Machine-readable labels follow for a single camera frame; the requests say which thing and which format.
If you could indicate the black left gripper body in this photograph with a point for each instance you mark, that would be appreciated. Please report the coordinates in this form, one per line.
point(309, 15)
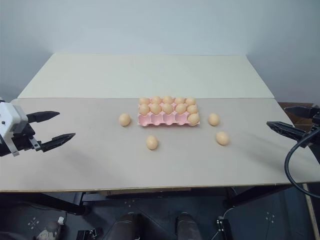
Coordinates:
point(23, 139)

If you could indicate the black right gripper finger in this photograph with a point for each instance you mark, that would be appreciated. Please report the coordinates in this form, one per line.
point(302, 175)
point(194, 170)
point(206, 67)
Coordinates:
point(287, 128)
point(301, 111)

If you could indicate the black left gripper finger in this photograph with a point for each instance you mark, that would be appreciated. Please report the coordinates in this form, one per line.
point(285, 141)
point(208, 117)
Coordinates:
point(56, 140)
point(42, 116)

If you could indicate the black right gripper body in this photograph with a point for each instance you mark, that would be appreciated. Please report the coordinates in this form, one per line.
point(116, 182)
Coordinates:
point(316, 112)

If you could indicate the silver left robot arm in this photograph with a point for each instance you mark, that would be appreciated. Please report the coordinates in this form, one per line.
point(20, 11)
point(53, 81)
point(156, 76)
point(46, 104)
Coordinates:
point(3, 150)

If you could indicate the pink egg tray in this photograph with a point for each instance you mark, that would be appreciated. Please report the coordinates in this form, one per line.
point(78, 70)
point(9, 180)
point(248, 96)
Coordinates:
point(157, 120)

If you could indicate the tan egg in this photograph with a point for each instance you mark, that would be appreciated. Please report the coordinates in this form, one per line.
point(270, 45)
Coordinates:
point(190, 101)
point(222, 138)
point(181, 108)
point(179, 100)
point(155, 108)
point(144, 101)
point(167, 108)
point(152, 142)
point(194, 118)
point(214, 119)
point(168, 99)
point(144, 109)
point(124, 119)
point(192, 109)
point(156, 100)

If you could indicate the light wooden board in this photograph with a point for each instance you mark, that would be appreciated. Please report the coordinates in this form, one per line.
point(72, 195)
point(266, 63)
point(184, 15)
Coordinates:
point(312, 212)

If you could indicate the grey white crumpled object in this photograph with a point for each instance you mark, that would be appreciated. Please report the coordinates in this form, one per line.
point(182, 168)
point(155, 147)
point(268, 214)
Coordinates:
point(51, 230)

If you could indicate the black floor device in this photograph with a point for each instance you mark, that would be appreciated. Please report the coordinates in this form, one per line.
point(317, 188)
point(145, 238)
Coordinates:
point(87, 234)

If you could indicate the dark rounded shape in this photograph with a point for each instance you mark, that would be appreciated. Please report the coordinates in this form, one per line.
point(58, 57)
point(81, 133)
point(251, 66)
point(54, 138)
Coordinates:
point(187, 226)
point(127, 226)

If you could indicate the black box with white dots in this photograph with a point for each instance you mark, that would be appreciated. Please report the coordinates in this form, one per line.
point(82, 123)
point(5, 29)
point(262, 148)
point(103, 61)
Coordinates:
point(225, 228)

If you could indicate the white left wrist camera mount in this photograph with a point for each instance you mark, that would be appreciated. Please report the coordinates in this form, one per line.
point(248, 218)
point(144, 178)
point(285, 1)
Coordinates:
point(10, 112)

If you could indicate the black table frame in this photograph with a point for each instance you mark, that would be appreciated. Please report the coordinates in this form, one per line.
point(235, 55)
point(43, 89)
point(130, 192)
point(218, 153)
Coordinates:
point(62, 203)

